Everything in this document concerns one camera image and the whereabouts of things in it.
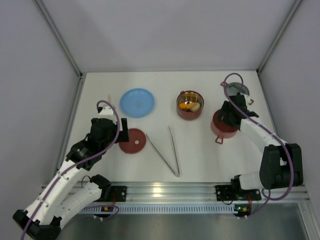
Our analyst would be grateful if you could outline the dark red lid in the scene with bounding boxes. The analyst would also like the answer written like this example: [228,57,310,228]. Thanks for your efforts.
[118,128,147,154]

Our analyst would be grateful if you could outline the pink lunch container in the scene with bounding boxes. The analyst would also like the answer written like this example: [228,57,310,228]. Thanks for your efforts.
[210,110,238,145]

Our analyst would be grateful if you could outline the beige round food slice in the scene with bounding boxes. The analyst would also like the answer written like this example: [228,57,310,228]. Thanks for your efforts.
[190,102,201,112]

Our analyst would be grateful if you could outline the dark red lunch container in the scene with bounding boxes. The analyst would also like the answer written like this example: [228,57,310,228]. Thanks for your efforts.
[176,90,205,121]

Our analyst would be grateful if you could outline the orange round food slice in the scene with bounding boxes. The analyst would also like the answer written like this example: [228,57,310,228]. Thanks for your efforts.
[179,101,195,111]

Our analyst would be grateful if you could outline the metal tongs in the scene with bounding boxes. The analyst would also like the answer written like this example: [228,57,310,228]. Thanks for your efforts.
[145,125,181,178]

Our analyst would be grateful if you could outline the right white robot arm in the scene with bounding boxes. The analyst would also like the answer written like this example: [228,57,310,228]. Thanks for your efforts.
[218,94,303,201]

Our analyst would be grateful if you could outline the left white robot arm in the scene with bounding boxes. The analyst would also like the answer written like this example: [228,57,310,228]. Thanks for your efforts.
[12,118,129,240]

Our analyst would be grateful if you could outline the grey top lid with clasps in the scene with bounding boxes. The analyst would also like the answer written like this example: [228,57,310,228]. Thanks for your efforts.
[220,82,254,105]

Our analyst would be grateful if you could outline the blue plate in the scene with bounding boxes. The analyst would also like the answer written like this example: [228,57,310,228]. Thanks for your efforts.
[119,88,155,118]

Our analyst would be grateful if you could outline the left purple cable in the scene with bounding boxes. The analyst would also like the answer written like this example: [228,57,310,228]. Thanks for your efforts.
[19,100,120,240]

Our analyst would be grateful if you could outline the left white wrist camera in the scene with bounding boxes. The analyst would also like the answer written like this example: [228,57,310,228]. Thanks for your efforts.
[97,106,116,122]

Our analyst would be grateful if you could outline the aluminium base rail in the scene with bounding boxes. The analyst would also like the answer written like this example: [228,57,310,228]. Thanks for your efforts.
[41,181,311,216]

